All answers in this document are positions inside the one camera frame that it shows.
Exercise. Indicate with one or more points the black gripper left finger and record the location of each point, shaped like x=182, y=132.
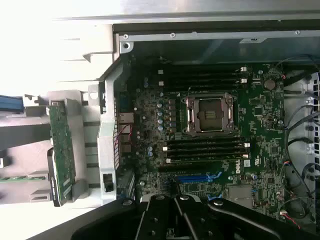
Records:
x=112, y=220

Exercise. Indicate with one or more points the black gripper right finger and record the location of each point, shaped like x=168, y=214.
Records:
x=237, y=220

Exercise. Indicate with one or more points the blue expansion slot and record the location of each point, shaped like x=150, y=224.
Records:
x=192, y=178

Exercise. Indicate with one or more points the open black PC case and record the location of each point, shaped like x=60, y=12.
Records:
x=107, y=155

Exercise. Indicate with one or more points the black long expansion slot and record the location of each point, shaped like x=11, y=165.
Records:
x=190, y=168

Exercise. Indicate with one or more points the green motherboard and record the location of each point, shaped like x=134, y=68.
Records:
x=262, y=140

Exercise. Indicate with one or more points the grey plastic parts rack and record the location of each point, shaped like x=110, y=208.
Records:
x=30, y=160

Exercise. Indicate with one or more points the metal CPU socket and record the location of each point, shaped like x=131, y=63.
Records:
x=210, y=115

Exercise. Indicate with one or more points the round coin battery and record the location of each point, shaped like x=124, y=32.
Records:
x=269, y=84

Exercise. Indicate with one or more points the hard disk in blue caddy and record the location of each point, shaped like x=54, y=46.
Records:
x=11, y=103

